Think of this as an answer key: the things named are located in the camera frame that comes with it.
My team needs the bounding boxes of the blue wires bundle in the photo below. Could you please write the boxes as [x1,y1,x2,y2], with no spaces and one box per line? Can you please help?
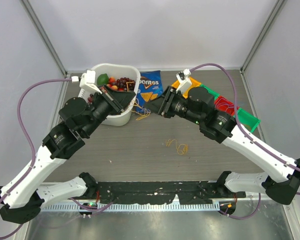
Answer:
[218,98,241,111]

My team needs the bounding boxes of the blue Doritos chip bag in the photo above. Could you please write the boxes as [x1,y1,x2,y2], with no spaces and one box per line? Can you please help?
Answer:
[135,70,164,114]

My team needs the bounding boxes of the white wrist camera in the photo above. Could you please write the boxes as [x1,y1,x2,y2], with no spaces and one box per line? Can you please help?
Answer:
[176,68,192,94]
[70,70,101,93]

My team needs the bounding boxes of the upper purple grape bunch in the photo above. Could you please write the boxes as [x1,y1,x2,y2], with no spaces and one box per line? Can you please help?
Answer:
[115,77,136,92]

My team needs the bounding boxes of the purple grape bunch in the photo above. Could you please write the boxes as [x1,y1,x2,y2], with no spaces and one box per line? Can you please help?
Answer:
[87,94,95,104]
[115,77,136,92]

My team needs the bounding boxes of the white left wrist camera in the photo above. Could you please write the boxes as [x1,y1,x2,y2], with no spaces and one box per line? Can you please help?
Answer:
[70,70,101,93]

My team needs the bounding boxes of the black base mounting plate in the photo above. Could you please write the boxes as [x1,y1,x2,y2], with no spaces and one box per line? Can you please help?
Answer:
[75,181,246,205]

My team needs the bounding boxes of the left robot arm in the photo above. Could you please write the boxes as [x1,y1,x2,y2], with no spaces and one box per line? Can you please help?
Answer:
[0,85,136,224]

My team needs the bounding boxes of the lower purple grape bunch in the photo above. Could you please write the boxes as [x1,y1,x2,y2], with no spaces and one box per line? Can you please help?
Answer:
[87,94,95,104]

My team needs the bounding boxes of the white slotted cable duct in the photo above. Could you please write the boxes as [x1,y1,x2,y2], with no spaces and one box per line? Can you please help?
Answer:
[42,200,220,213]

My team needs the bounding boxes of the peaches in basket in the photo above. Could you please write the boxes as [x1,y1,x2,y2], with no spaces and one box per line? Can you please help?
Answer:
[107,77,118,91]

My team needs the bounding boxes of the green plastic bin near yellow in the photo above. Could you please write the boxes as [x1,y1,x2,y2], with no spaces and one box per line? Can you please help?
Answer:
[200,84,220,100]

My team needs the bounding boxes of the green plastic bin far right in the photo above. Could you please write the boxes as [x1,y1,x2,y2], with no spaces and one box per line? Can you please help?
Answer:
[237,108,261,133]

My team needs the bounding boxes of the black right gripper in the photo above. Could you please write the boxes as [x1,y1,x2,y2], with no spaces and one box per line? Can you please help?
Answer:
[143,86,204,126]

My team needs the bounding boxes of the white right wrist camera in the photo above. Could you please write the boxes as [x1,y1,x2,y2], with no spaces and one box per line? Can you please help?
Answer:
[176,68,192,94]

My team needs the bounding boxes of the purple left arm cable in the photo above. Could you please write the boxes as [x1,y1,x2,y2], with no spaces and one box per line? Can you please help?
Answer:
[0,77,75,238]

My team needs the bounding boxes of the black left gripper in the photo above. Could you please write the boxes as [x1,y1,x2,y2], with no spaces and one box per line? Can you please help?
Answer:
[82,83,136,137]

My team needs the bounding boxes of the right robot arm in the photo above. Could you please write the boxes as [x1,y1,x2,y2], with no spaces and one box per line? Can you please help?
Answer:
[144,86,300,205]

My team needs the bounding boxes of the green lime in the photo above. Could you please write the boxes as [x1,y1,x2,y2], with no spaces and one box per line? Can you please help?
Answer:
[97,73,109,86]

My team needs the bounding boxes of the white fruit basket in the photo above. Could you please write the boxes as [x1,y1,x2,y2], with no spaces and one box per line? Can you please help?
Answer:
[78,63,141,127]

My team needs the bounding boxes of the yellow wires bundle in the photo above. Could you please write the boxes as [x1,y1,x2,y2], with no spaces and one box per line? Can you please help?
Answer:
[124,79,190,156]

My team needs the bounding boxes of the red plastic bin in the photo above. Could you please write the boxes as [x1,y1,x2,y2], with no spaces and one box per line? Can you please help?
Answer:
[214,95,235,116]

